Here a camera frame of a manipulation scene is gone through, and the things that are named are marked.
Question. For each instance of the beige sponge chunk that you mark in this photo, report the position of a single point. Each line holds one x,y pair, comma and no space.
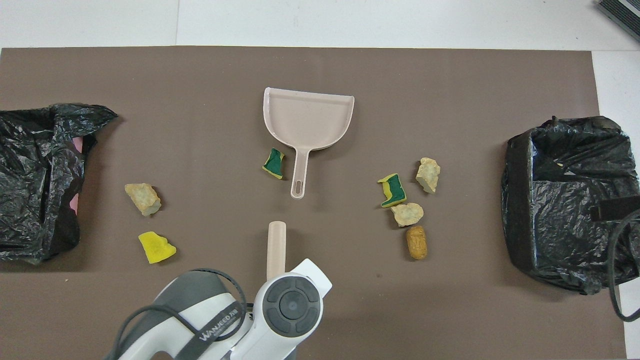
428,175
143,199
407,214

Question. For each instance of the brown cork shaped sponge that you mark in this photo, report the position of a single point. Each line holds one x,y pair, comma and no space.
417,242

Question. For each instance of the notched green yellow sponge piece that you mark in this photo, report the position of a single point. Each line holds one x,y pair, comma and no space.
394,192

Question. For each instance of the beige plastic dustpan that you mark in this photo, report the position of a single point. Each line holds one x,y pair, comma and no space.
307,120

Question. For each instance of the beige hand brush black bristles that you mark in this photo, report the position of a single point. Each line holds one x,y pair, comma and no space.
276,250

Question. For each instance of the small green yellow sponge piece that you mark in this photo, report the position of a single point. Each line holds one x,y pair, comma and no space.
274,163

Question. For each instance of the black bag lined bin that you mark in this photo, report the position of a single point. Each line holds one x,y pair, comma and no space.
565,225

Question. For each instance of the black trash bag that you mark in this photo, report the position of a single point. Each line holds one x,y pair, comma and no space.
30,190

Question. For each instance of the grey ribbed device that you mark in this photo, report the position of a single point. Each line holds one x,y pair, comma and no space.
622,15

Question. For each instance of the brown table mat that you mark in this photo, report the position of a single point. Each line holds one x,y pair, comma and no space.
320,70

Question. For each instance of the pink plastic basket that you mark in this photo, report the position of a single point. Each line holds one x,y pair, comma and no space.
74,202

